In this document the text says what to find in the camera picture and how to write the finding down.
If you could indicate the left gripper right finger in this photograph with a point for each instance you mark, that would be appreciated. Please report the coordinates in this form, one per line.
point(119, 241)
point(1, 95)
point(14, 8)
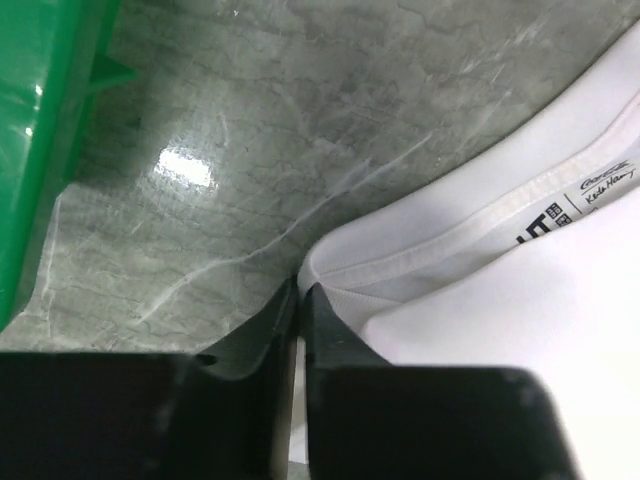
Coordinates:
point(369, 419)

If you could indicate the white printed t-shirt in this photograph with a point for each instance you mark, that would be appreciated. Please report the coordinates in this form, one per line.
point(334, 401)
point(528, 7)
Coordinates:
point(526, 257)

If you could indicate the green plastic tray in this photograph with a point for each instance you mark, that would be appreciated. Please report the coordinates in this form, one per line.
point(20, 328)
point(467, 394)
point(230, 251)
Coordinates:
point(54, 61)

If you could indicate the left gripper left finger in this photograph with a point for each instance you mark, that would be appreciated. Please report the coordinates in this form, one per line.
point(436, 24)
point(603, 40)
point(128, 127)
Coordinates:
point(223, 413)

